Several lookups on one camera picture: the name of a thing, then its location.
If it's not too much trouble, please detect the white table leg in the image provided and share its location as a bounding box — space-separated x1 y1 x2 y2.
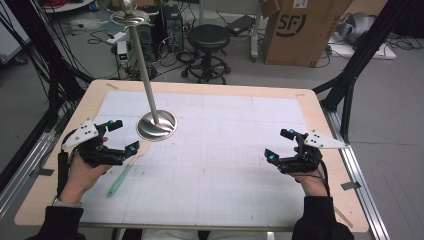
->
249 0 262 62

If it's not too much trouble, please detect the black computer tower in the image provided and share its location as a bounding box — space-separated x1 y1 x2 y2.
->
137 4 185 63

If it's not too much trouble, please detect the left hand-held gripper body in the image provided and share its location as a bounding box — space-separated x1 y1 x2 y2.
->
61 118 128 168

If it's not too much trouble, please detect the black metal frame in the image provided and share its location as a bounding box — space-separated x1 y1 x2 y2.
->
0 0 95 134
312 0 424 145

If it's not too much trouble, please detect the pale green handled utensil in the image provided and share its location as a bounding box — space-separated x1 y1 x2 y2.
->
106 141 153 198

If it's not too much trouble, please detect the grey crumpled bag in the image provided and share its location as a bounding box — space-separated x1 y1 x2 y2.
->
334 11 377 47

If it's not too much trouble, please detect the person's right hand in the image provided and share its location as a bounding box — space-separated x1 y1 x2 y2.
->
292 145 330 198

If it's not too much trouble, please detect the aluminium rail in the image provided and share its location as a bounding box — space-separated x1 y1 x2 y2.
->
320 108 392 240
0 109 69 219

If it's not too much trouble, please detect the white panel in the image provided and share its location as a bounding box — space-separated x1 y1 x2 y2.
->
0 0 32 65

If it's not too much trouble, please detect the white device with green display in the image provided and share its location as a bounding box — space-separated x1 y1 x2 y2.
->
116 40 130 68

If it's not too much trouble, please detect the silver metal stand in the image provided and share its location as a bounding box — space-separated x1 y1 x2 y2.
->
109 0 178 142

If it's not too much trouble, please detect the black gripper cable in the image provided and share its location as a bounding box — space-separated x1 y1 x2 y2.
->
55 129 80 198
312 155 332 198

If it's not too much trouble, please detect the black flat case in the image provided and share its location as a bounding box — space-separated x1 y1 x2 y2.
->
225 14 257 37

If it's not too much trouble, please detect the white grid mat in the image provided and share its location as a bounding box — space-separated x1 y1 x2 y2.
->
79 90 308 225

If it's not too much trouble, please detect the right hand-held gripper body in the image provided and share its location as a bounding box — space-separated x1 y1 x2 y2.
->
278 129 349 175

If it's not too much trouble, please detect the white flat board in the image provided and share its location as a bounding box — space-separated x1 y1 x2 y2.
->
327 32 398 61

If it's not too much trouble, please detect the brown cardboard box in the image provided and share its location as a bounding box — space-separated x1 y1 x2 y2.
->
261 0 355 68

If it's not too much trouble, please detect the person's left hand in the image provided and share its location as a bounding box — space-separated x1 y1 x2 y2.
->
59 135 113 205

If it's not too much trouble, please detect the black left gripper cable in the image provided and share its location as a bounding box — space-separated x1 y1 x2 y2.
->
55 129 80 198

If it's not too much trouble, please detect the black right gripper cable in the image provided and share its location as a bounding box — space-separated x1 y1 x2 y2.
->
312 155 332 198

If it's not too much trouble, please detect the black round stool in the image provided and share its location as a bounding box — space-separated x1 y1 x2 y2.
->
180 23 232 85

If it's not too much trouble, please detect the white power strip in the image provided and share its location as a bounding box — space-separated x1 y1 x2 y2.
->
105 31 128 46

